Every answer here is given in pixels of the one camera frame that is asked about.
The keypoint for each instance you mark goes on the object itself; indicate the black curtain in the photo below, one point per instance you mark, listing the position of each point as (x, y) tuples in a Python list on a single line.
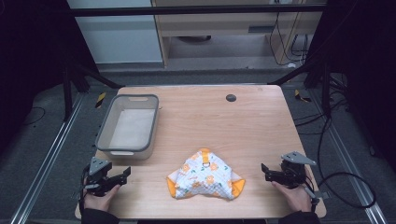
[(364, 62), (31, 62)]

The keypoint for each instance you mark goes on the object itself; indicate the white orange floral cloth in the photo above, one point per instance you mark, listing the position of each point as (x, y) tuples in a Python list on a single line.
[(205, 179)]

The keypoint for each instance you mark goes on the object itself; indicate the black metal frame bar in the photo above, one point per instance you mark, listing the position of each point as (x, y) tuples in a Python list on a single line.
[(193, 10)]

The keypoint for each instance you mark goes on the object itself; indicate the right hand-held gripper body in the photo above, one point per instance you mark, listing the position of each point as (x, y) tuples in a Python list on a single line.
[(292, 172)]

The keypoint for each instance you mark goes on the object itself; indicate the black metal stand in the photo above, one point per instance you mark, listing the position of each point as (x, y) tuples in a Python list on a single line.
[(67, 93), (326, 90)]

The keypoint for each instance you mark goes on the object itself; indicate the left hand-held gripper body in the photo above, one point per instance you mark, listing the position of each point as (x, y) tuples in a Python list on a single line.
[(99, 174)]

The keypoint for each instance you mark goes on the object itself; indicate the black table grommet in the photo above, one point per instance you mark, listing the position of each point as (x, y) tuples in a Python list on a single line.
[(231, 98)]

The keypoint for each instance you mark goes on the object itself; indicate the person's left hand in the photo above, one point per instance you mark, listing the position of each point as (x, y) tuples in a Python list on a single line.
[(101, 200)]

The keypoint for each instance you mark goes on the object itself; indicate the aluminium floor rail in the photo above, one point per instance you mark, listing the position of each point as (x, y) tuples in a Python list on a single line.
[(46, 158), (348, 168)]

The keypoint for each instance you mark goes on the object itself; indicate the grey plastic basket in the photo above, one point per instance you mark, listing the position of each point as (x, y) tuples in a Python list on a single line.
[(132, 127)]

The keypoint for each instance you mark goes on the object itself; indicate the yellow black tape strip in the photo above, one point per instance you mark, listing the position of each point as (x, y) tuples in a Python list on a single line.
[(100, 99), (300, 96)]

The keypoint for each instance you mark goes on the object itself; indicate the person's right hand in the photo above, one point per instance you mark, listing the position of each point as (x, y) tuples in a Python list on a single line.
[(295, 197)]

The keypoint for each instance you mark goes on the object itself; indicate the wooden desk with shelf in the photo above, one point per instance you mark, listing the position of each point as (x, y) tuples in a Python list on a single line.
[(218, 23)]

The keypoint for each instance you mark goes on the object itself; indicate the white cabinet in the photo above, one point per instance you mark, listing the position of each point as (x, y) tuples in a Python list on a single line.
[(118, 40)]

